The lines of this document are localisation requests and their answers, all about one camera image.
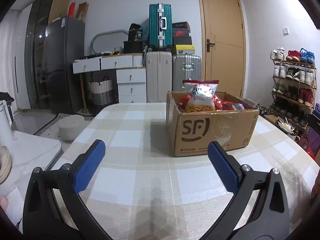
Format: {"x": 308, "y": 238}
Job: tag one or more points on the white noodle snack bag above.
{"x": 201, "y": 95}

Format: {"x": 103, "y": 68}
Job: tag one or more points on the grey round stool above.
{"x": 71, "y": 126}

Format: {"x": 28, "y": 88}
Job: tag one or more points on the red cone snack bag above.
{"x": 221, "y": 104}

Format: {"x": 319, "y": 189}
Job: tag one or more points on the checkered tablecloth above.
{"x": 141, "y": 191}

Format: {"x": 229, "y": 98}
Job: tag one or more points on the beige bowl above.
{"x": 5, "y": 163}

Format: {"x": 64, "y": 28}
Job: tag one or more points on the woven laundry basket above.
{"x": 101, "y": 92}

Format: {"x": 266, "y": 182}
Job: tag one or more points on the wooden door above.
{"x": 223, "y": 44}

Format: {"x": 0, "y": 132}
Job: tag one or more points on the white suitcase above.
{"x": 158, "y": 76}

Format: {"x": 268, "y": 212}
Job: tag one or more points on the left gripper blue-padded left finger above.
{"x": 42, "y": 217}

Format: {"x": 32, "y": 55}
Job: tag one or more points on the stacked shoe boxes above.
{"x": 181, "y": 39}

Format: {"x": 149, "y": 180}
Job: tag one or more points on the white drawer desk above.
{"x": 130, "y": 74}

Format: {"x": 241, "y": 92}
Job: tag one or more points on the white side table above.
{"x": 27, "y": 152}

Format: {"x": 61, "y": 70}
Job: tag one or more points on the teal suitcase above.
{"x": 160, "y": 25}

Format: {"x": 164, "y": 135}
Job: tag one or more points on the purple bag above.
{"x": 313, "y": 133}

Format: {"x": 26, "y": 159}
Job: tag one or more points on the dark refrigerator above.
{"x": 63, "y": 45}

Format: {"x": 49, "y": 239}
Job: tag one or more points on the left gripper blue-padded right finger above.
{"x": 269, "y": 218}

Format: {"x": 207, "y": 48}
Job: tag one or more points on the silver suitcase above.
{"x": 185, "y": 67}

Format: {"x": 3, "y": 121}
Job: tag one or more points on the shoe rack with shoes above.
{"x": 295, "y": 86}

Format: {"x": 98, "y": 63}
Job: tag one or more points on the red orange snack pack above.
{"x": 235, "y": 105}

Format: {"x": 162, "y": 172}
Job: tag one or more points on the SF cardboard box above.
{"x": 191, "y": 133}

